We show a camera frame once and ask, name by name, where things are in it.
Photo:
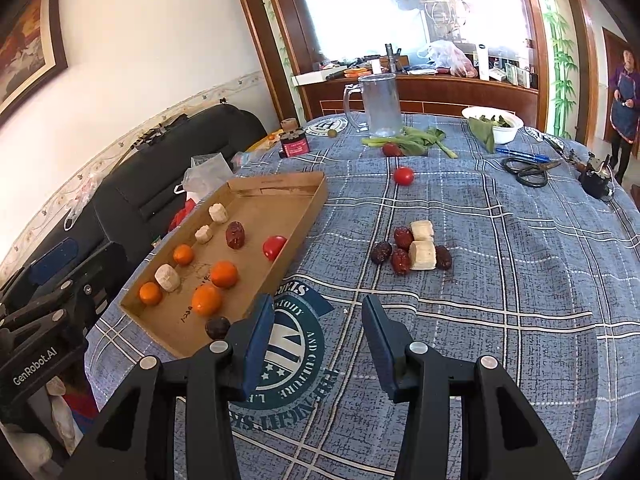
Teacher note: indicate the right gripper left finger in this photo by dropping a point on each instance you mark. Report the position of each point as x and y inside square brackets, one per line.
[133, 435]

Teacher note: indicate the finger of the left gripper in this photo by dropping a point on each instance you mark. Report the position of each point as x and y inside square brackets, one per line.
[44, 268]

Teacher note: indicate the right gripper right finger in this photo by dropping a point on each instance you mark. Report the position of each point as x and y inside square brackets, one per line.
[502, 435]

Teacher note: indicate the small orange mandarin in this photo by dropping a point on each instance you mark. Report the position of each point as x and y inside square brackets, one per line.
[150, 294]

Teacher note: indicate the beige pastry cake one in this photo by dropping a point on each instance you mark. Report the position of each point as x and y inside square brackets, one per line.
[167, 277]

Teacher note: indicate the beige pastry cake five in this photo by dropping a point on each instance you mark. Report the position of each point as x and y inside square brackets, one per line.
[203, 234]

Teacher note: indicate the dark plum fruit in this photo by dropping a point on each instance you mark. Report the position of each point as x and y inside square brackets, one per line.
[217, 328]

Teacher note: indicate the large orange front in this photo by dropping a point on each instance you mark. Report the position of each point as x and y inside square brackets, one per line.
[206, 300]

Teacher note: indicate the beige pastry cake four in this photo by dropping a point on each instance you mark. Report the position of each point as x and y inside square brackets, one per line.
[218, 213]

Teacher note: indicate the large wrinkled red date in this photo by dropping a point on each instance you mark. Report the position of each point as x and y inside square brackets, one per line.
[235, 235]

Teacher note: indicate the beige pastry cake three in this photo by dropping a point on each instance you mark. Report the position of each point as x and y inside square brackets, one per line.
[422, 254]

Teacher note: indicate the large red tomato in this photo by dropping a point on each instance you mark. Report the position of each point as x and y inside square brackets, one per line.
[272, 246]

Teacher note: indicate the beige pastry cake two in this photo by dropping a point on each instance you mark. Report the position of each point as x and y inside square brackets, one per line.
[422, 230]

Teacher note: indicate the black leather sofa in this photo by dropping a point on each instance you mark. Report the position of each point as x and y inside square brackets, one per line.
[135, 203]

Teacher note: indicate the red plastic bag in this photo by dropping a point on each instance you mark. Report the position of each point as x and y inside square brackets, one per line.
[181, 214]

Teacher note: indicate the clear plastic bag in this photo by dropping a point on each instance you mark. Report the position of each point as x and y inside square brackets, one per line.
[205, 175]

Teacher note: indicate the shallow cardboard box tray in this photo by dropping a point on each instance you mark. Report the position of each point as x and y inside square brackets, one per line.
[281, 204]

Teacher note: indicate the small dark date four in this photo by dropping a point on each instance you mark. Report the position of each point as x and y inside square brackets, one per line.
[443, 258]

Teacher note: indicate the blue plaid tablecloth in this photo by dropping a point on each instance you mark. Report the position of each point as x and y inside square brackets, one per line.
[546, 280]

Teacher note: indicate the small red date three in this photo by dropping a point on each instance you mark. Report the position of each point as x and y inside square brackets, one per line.
[400, 261]

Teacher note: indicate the small red date two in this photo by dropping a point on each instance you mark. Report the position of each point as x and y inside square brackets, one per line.
[403, 237]

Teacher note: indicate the yellow snack package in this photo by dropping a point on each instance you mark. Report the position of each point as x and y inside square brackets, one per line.
[264, 144]

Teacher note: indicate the black red labelled jar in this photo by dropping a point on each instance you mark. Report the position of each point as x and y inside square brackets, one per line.
[293, 139]

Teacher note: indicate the black scissors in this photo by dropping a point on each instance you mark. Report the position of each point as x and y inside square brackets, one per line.
[529, 173]

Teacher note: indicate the small red cherry tomato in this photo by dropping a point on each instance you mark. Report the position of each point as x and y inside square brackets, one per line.
[403, 176]

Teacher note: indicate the blue marker pen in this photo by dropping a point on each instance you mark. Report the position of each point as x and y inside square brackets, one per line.
[536, 159]

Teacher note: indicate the red date near vegetable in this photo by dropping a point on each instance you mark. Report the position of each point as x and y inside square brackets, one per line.
[392, 150]

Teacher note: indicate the green leafy vegetable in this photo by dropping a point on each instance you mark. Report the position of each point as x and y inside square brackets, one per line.
[412, 141]

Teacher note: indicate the white bowl with greens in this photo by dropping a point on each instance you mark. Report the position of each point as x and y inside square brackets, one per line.
[491, 126]

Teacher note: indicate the person in apron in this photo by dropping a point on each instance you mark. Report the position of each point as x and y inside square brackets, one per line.
[624, 113]

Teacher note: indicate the clear plastic pitcher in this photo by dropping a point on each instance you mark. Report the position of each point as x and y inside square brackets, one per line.
[381, 105]

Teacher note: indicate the wooden sideboard cabinet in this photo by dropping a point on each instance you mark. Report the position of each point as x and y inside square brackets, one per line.
[435, 95]

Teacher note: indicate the framed wall picture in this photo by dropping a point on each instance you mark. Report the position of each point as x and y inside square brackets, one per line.
[31, 55]

